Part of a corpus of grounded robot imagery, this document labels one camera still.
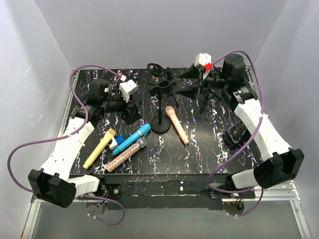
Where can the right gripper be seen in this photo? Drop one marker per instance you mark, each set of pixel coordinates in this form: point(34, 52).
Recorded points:
point(192, 72)

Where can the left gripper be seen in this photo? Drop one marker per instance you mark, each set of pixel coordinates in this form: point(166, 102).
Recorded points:
point(134, 115)

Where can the cyan blue microphone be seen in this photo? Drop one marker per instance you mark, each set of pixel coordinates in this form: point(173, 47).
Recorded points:
point(142, 131)

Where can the black tripod shock-mount stand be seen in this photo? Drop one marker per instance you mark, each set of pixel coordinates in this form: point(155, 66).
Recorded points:
point(157, 71)

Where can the pink microphone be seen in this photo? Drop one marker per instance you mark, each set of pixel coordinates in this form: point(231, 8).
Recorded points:
point(170, 112)

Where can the glitter rhinestone microphone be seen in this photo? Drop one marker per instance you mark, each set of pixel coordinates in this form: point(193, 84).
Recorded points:
point(139, 144)

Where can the cream yellow microphone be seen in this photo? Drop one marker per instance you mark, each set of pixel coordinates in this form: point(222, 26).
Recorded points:
point(99, 148)

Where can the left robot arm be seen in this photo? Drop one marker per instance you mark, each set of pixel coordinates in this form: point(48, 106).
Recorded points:
point(51, 182)

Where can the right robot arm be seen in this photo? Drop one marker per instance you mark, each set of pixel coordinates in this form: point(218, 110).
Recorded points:
point(281, 163)

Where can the blue and white block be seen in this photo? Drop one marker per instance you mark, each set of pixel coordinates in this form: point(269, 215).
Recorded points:
point(115, 142)

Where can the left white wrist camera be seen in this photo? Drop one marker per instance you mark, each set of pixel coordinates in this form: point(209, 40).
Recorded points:
point(127, 89)

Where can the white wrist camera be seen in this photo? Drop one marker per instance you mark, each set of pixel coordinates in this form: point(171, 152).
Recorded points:
point(127, 89)
point(203, 64)

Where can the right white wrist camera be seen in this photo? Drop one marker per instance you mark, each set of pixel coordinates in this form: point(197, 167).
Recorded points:
point(203, 64)

